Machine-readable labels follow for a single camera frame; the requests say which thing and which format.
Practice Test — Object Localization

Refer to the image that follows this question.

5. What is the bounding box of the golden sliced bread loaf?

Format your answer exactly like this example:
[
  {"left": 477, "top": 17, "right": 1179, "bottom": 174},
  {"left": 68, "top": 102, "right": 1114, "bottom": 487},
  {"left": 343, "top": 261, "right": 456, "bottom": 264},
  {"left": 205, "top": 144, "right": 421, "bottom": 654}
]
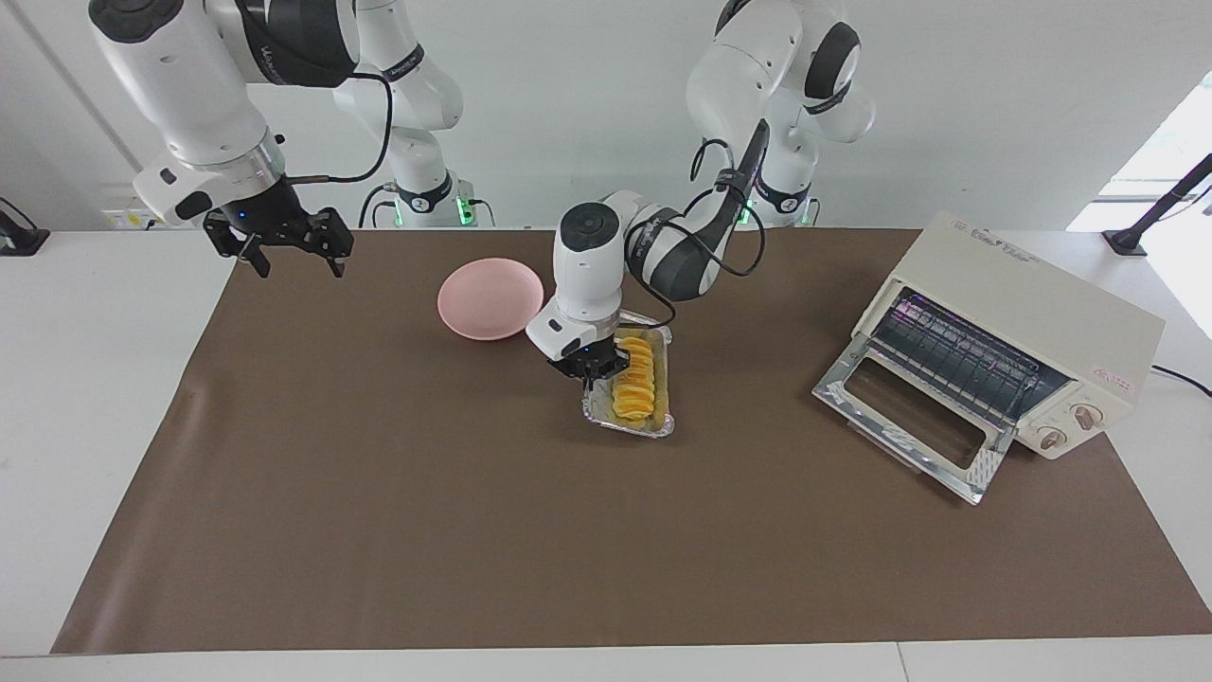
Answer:
[{"left": 611, "top": 334, "right": 656, "bottom": 424}]

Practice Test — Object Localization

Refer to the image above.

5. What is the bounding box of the aluminium foil tray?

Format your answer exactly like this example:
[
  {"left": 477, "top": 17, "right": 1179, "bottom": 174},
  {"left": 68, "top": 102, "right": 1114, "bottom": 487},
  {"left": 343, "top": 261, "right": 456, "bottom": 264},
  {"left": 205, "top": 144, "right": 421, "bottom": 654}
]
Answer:
[{"left": 581, "top": 311, "right": 676, "bottom": 440}]

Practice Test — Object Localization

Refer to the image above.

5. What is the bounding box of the glass oven door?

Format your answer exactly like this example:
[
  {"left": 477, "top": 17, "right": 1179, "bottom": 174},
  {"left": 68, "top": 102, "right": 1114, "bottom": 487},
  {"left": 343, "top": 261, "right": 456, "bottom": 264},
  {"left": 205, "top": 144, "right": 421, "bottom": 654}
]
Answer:
[{"left": 812, "top": 336, "right": 1019, "bottom": 506}]

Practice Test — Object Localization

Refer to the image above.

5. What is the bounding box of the metal oven rack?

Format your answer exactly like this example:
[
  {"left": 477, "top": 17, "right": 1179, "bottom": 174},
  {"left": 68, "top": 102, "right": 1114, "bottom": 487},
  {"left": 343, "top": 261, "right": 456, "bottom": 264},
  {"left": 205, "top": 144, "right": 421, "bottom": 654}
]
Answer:
[{"left": 885, "top": 289, "right": 1076, "bottom": 427}]

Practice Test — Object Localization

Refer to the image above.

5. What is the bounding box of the cream toaster oven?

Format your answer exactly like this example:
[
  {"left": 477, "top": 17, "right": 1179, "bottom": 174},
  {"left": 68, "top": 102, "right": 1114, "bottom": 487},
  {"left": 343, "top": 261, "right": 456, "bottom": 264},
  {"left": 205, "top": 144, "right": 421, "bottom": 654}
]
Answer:
[{"left": 852, "top": 210, "right": 1167, "bottom": 462}]

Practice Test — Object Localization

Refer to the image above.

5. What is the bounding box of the pink round plate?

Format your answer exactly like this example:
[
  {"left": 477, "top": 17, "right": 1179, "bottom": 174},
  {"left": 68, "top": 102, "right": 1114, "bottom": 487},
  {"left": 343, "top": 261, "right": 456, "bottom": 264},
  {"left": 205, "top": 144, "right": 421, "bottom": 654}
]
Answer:
[{"left": 437, "top": 257, "right": 546, "bottom": 342}]

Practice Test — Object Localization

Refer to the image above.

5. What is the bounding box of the brown table mat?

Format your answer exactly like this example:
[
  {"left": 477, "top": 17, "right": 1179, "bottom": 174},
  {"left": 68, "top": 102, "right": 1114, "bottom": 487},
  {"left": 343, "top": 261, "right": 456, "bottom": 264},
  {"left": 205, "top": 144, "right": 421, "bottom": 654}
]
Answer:
[{"left": 50, "top": 227, "right": 1212, "bottom": 656}]

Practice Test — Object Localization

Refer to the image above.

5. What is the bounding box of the black slanted stand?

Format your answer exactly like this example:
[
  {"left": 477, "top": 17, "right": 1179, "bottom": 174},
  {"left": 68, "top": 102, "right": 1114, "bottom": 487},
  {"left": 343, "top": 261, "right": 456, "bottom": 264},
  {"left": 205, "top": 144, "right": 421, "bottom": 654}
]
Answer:
[{"left": 1103, "top": 152, "right": 1212, "bottom": 257}]

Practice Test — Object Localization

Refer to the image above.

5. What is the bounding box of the black arm base cable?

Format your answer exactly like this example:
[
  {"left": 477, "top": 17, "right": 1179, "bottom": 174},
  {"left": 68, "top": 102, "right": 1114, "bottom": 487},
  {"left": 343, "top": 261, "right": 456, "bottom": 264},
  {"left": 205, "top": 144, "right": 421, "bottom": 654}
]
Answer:
[{"left": 358, "top": 183, "right": 399, "bottom": 228}]

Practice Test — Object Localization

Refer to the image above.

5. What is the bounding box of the white wall socket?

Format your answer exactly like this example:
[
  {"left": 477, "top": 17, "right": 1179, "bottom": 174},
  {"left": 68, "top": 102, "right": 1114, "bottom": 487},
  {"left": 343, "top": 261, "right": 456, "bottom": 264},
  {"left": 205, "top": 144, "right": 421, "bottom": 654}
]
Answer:
[{"left": 99, "top": 185, "right": 157, "bottom": 230}]

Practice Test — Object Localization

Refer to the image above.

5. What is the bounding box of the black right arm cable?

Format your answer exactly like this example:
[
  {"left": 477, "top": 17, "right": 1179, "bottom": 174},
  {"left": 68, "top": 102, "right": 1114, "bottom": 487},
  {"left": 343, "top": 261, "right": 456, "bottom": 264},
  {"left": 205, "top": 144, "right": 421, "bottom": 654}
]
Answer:
[{"left": 284, "top": 74, "right": 394, "bottom": 184}]

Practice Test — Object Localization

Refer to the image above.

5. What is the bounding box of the black clamp mount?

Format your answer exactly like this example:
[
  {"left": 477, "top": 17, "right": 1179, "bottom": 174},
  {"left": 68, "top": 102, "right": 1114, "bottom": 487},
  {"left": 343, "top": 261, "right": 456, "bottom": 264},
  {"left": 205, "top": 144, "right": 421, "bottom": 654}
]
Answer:
[{"left": 0, "top": 197, "right": 50, "bottom": 257}]

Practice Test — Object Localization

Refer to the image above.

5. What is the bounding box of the black oven power cord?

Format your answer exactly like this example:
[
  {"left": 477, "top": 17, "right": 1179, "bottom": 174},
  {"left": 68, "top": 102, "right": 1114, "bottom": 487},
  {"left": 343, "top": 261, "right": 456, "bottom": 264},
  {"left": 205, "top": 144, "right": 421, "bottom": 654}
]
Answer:
[{"left": 1150, "top": 365, "right": 1212, "bottom": 397}]

